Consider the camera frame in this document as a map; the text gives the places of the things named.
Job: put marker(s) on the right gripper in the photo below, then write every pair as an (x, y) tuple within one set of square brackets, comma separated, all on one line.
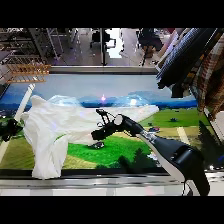
[(103, 132)]

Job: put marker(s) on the white long-sleeved shirt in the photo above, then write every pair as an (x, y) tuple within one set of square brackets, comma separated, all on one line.
[(46, 130)]

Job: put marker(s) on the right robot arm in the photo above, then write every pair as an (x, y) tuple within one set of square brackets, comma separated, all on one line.
[(176, 153)]

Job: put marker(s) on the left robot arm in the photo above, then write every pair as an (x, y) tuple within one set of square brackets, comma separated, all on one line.
[(9, 129)]

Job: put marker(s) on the dark blue checked shirt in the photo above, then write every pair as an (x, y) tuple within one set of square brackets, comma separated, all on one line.
[(186, 53)]

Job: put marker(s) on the brown checked shirt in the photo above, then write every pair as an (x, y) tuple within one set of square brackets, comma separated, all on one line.
[(211, 80)]

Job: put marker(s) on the silver frame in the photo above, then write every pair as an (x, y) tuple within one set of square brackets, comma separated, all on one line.
[(100, 183)]

